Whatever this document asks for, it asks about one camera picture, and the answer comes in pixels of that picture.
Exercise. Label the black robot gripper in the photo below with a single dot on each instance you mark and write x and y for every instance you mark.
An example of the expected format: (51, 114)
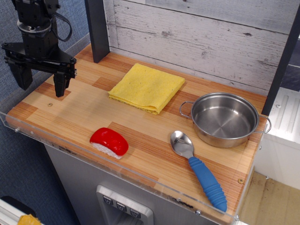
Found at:
(39, 50)

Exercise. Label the stainless steel pot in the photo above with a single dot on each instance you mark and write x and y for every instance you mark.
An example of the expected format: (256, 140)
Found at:
(224, 120)

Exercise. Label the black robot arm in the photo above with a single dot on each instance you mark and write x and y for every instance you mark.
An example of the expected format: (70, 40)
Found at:
(38, 12)

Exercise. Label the clear acrylic table guard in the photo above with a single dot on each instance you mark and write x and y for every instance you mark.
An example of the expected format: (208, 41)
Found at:
(68, 122)

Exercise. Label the red toy sushi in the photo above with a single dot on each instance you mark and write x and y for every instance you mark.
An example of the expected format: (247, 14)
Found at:
(109, 142)

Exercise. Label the yellow folded cloth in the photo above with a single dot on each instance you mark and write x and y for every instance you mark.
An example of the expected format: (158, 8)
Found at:
(146, 88)

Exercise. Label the grey toy fridge cabinet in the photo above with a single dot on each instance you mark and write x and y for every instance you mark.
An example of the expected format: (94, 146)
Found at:
(81, 178)

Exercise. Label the yellow object bottom left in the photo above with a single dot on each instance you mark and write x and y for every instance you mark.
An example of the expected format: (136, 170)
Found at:
(28, 220)

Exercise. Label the silver dispenser button panel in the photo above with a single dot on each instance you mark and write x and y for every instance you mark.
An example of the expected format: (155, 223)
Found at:
(121, 210)

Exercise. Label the white ridged side appliance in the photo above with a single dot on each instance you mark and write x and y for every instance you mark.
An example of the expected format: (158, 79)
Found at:
(278, 156)

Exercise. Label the dark grey left post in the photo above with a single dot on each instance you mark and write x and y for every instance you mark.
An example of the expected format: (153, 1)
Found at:
(95, 12)

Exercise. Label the dark grey post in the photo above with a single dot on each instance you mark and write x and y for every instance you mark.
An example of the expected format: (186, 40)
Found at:
(95, 12)
(283, 64)

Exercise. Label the blue handled metal spoon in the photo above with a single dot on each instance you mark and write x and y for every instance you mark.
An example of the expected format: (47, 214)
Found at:
(182, 146)

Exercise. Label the dark grey right post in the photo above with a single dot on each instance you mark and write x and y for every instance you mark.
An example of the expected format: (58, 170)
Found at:
(283, 64)

